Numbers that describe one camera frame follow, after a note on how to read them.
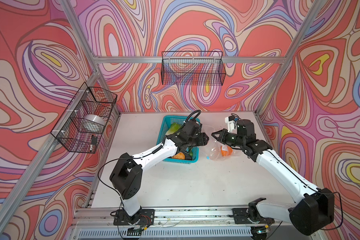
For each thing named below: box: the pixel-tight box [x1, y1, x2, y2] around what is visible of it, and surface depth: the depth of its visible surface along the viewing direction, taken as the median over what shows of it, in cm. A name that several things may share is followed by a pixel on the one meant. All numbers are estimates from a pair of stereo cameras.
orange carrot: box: [171, 152, 186, 160], surface depth 88 cm
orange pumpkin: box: [220, 145, 233, 157], surface depth 88 cm
